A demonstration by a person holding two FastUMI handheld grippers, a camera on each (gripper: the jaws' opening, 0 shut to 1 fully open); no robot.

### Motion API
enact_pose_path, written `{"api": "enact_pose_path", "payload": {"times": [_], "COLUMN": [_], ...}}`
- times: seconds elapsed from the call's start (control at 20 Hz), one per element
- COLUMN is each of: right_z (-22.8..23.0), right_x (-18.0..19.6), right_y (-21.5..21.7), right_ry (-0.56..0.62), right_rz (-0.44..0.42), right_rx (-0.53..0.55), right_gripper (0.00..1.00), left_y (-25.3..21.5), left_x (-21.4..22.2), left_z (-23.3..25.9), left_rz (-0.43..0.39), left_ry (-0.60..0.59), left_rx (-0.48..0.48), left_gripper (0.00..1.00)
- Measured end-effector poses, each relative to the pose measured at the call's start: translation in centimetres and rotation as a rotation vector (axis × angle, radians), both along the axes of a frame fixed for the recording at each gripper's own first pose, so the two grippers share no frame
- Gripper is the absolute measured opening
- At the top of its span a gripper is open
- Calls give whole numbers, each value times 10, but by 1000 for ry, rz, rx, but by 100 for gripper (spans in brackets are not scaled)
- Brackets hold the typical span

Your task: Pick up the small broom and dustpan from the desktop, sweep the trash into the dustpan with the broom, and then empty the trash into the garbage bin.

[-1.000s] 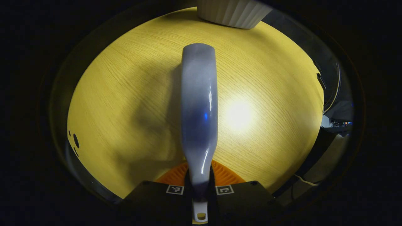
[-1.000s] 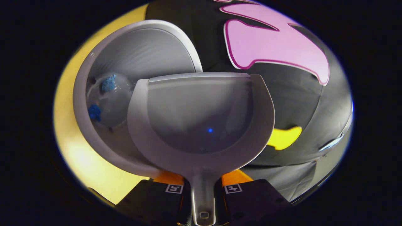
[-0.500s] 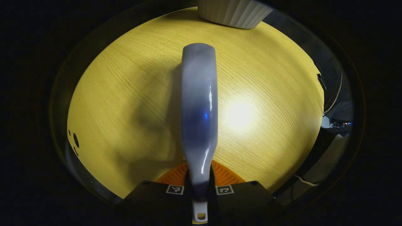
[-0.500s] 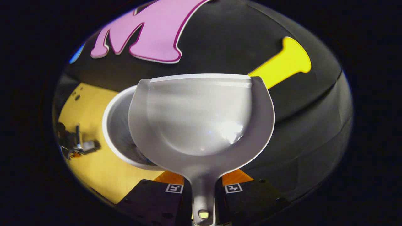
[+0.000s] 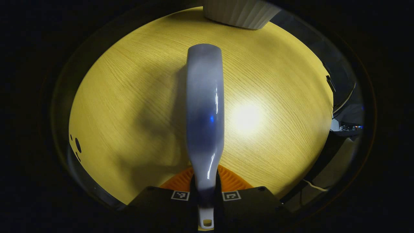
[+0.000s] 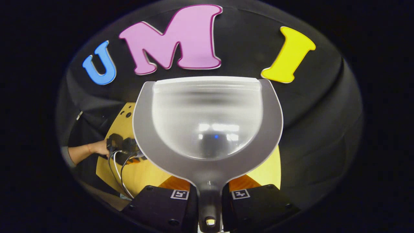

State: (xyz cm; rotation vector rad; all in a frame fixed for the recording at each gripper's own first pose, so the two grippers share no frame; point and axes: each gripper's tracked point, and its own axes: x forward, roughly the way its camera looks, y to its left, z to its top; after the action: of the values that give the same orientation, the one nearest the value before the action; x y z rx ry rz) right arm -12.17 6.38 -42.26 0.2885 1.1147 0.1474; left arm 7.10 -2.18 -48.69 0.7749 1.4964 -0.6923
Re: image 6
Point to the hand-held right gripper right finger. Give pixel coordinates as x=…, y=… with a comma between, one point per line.
x=258, y=207

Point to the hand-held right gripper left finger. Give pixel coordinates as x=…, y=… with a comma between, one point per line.
x=161, y=207

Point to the grey plastic dustpan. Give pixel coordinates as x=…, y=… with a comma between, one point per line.
x=207, y=123

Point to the black backdrop cloth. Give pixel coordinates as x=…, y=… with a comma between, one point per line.
x=245, y=42

